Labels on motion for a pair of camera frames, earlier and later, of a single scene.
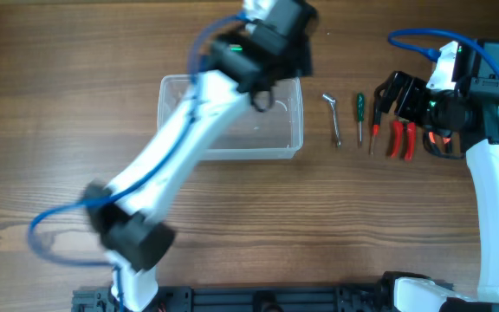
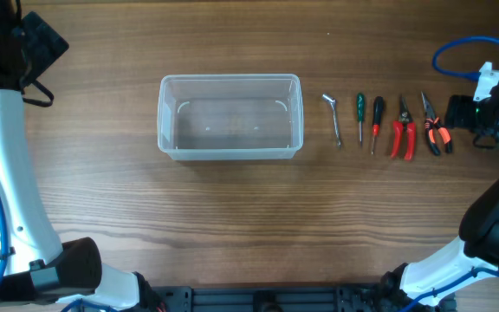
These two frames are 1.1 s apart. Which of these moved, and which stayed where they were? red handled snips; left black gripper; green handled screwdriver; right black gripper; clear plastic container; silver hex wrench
Moved: right black gripper; left black gripper
Stayed: clear plastic container; green handled screwdriver; silver hex wrench; red handled snips
